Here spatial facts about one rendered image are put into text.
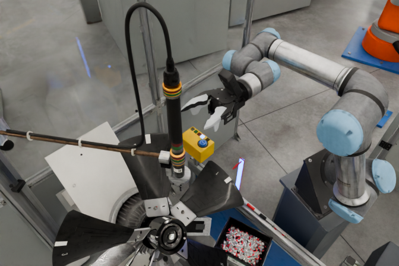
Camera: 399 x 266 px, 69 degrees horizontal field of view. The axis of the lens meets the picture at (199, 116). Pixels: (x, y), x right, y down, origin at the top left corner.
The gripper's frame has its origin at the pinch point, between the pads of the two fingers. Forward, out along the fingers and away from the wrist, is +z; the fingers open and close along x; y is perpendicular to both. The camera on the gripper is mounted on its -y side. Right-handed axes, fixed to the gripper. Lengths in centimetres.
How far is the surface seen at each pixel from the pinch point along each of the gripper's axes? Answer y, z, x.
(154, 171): 29.8, 9.3, 12.2
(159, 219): 39.9, 16.5, 1.4
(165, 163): 13.7, 10.2, 1.6
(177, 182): 20.4, 9.4, -2.1
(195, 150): 58, -23, 27
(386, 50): 149, -354, 37
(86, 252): 39, 40, 8
